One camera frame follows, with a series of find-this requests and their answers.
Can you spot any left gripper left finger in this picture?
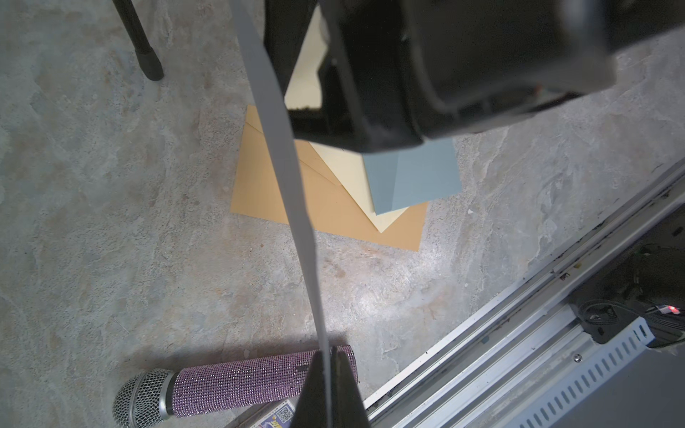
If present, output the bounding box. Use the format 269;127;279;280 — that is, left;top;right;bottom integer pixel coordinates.
291;351;328;428

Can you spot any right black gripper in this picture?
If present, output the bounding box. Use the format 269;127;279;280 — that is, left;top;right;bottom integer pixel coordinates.
264;1;684;153

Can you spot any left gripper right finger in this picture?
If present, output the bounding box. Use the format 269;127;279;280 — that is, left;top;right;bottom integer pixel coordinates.
331;348;370;428

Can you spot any cream envelope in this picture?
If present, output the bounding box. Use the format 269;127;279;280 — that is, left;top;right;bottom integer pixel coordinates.
285;6;404;233

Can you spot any dark grey envelope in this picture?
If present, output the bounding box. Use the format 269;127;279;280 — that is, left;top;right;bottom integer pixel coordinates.
230;1;334;427

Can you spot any blue-grey envelope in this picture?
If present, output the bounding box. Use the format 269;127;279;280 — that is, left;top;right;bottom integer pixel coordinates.
362;138;462;215

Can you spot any tan brown envelope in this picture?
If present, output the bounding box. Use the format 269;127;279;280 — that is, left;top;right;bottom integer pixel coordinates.
230;105;428;251

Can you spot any small colourful card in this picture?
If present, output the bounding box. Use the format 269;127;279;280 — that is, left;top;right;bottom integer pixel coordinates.
250;399;295;428

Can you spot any purple glitter microphone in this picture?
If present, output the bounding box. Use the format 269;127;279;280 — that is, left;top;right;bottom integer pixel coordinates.
112;345;358;427

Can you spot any black perforated music stand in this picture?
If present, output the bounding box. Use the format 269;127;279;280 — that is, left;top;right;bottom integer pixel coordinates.
112;0;164;81

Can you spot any aluminium mounting rail frame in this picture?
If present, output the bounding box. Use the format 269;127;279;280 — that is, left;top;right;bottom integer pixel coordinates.
366;160;684;427

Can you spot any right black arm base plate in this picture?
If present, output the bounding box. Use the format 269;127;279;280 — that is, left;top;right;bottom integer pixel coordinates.
568;207;684;349

